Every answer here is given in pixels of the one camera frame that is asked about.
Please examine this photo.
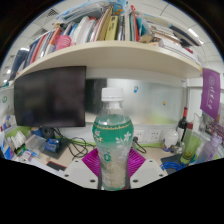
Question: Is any white round jar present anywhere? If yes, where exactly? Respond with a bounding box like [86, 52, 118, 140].
[163, 129, 181, 153]

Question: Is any green-labelled clear drink bottle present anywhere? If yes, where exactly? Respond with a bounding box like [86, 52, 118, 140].
[92, 87, 135, 191]

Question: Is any translucent purple water bottle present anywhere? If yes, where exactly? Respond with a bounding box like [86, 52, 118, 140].
[194, 132, 223, 165]

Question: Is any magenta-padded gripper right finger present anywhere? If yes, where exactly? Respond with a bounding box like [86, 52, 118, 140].
[125, 148, 169, 190]

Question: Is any black cable bundle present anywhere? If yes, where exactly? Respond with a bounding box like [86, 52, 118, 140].
[52, 127, 98, 158]

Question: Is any black pad under blue cable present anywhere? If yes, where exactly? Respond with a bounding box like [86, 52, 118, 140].
[159, 153, 188, 174]

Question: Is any beige shelf with books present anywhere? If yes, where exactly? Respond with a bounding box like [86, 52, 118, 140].
[8, 0, 204, 83]

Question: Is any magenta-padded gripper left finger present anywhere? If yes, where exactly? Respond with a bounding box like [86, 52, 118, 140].
[63, 148, 102, 190]

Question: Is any small blue box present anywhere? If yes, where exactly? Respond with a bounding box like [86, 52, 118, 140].
[44, 138, 62, 154]

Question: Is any ceiling light panel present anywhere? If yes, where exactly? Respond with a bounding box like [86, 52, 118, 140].
[187, 28, 201, 39]

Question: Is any clear plastic box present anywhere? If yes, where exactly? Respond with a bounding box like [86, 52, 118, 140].
[25, 134, 47, 153]

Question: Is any purple hanging banner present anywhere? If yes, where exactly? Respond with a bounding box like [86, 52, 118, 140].
[199, 68, 222, 120]

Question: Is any white wall power socket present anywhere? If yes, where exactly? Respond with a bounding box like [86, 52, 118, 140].
[133, 129, 145, 143]
[148, 129, 162, 143]

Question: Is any blue coiled cable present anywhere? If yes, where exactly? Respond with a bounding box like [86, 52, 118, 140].
[160, 160, 186, 173]

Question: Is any dark wine bottle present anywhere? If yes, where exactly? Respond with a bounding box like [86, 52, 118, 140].
[175, 106, 190, 148]

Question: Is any green translucent tumbler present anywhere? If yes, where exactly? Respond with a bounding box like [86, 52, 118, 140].
[180, 122, 203, 164]

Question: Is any black plug cable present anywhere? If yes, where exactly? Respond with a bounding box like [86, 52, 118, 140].
[132, 135, 148, 154]

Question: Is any printed photo sheet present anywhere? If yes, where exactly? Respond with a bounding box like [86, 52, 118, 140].
[199, 113, 224, 141]

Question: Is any black computer monitor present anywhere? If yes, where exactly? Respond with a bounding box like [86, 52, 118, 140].
[13, 65, 87, 158]

